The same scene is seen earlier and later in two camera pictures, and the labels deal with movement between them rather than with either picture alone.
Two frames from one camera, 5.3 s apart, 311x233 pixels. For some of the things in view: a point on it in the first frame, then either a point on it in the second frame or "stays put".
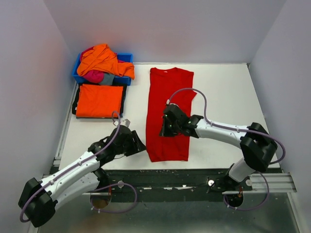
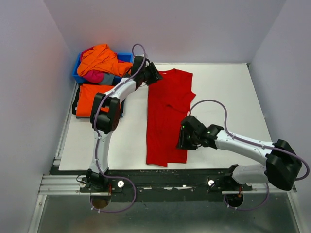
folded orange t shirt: x=98 y=101 stays put
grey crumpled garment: x=108 y=79 stays put
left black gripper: x=138 y=142 -> x=155 y=75
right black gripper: x=164 y=132 -> x=181 y=142
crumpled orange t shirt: x=101 y=58 stays put
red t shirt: x=167 y=85 stays put
